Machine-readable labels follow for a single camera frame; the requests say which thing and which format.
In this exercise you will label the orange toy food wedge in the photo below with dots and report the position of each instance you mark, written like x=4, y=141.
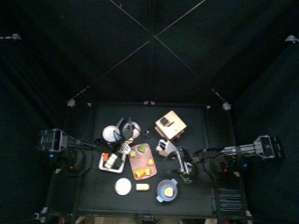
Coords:
x=149, y=162

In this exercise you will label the blue toy frying pan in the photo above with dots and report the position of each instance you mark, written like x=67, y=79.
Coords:
x=167, y=190

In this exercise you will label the pink cutting board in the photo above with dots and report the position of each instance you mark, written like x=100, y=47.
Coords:
x=143, y=162

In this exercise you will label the white toy sushi piece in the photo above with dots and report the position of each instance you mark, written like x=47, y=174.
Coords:
x=111, y=161

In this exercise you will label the toy fried egg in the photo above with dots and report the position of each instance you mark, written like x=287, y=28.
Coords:
x=168, y=191

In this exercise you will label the small yellow toy food chunk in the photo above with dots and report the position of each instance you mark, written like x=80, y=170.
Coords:
x=147, y=171

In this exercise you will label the yellow star-shaped toy food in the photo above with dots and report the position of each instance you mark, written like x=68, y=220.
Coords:
x=132, y=153

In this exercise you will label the wooden toy toaster box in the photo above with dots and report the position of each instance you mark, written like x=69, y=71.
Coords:
x=169, y=124

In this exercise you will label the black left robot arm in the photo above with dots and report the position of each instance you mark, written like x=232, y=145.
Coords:
x=65, y=142

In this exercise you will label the white toy coffee machine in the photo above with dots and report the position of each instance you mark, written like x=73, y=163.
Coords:
x=165, y=147

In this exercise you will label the silver toy pot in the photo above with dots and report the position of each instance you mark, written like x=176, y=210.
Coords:
x=132, y=129

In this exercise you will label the orange toy sushi piece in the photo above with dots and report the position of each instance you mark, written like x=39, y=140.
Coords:
x=105, y=157

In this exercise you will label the dark toy sushi piece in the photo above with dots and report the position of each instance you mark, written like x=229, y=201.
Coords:
x=117, y=164

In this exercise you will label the small dark round toy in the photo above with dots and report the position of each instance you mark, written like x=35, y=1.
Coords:
x=147, y=133

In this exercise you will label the silver frame corner bracket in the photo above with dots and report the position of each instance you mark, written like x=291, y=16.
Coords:
x=14, y=37
x=71, y=102
x=225, y=106
x=148, y=102
x=291, y=38

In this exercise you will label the white rectangular tray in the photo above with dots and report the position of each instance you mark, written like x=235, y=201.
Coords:
x=111, y=163

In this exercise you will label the green apple half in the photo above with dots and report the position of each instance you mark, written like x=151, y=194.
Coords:
x=141, y=148

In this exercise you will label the white printed label sheet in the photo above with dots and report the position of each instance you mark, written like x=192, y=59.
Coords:
x=229, y=199

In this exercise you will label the small white plate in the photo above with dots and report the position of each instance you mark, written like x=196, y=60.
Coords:
x=123, y=186

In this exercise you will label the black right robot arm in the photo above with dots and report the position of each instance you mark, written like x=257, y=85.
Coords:
x=248, y=149

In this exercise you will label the large yellow toy food chunk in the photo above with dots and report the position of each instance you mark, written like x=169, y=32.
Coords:
x=139, y=173

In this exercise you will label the pale yellow butter block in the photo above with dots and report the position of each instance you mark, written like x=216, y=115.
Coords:
x=141, y=187

